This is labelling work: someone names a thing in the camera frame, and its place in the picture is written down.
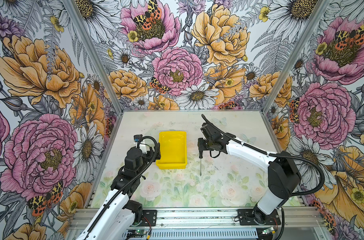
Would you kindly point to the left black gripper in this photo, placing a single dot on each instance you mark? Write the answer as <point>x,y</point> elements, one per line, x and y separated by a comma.
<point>158,155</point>

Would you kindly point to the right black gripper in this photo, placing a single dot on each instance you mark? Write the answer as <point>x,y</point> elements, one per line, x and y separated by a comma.
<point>200,144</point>

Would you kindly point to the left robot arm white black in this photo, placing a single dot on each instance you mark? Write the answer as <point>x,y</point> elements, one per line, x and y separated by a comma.
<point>118,211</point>

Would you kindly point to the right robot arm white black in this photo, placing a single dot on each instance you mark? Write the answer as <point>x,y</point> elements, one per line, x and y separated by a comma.
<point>283,175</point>

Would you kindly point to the yellow plastic bin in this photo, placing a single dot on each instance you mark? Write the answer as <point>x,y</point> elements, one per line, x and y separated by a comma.
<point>173,147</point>

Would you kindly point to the left green circuit board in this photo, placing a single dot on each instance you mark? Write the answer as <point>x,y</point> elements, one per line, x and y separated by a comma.
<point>138,234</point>

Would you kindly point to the green circuit board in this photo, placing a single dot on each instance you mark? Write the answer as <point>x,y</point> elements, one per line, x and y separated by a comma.
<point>268,231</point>
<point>138,234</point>

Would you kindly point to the right green circuit board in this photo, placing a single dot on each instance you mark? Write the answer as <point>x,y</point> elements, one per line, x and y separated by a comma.
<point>268,231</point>

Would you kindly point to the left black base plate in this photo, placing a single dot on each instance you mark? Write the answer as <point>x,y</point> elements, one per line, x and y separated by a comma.
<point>149,218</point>

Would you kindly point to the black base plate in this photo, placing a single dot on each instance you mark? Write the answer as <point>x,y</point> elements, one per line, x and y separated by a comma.
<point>149,218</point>
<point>250,217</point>

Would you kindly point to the aluminium front rail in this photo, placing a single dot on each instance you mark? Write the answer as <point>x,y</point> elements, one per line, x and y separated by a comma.
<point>295,217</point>

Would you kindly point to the white slotted cable duct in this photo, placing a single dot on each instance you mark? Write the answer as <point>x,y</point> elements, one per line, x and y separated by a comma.
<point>198,234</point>

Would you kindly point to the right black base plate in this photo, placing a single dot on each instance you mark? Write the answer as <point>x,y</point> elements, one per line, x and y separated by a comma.
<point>250,217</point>

